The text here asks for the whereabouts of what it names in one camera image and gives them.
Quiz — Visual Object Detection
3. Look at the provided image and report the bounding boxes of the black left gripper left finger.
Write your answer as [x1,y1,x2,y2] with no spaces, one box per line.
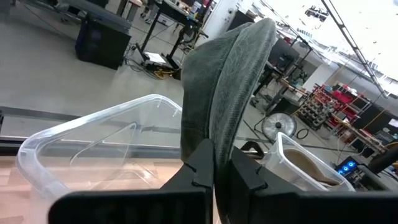
[48,139,215,224]

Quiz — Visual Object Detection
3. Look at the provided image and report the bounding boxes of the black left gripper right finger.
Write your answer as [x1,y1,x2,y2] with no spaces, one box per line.
[229,146,398,224]

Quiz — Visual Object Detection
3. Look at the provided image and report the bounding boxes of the dark green cap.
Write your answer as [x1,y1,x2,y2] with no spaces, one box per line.
[179,17,277,224]

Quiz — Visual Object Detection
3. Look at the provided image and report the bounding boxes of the clear plastic container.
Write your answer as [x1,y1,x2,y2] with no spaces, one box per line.
[15,93,184,203]
[260,131,356,192]

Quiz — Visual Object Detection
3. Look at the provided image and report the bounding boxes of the round floor fan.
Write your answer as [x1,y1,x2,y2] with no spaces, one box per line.
[260,111,298,143]

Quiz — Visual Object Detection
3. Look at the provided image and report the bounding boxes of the computer with blue lights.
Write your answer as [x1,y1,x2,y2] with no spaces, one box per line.
[334,155,361,177]

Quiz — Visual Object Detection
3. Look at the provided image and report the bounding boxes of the red parts rack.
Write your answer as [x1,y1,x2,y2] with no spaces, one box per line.
[297,83,346,131]

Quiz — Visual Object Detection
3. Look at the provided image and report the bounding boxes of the black monitor panel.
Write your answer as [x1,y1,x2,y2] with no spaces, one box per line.
[269,37,301,71]

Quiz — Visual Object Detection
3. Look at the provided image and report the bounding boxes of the white floor sheet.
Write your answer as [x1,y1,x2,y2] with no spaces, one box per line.
[144,51,167,65]

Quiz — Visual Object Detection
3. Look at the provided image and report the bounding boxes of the black ceiling truss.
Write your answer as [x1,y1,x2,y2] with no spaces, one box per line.
[320,0,389,99]

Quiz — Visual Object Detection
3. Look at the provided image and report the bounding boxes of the black cabinet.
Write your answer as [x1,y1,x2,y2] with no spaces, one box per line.
[74,12,132,71]

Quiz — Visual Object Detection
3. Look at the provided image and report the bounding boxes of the black standing desk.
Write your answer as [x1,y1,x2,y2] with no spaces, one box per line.
[136,0,210,71]

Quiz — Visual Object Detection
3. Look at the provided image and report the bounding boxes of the person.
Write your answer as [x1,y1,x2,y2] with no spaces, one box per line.
[139,0,161,25]

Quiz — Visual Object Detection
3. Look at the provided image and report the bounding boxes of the grey table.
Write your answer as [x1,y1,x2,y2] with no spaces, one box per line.
[18,0,133,30]

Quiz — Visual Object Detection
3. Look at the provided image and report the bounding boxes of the yellow coiled cable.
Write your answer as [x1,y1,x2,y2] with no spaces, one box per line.
[154,68,175,80]

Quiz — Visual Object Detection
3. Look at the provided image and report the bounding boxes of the black metal table frame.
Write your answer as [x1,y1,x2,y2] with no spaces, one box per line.
[0,135,184,158]

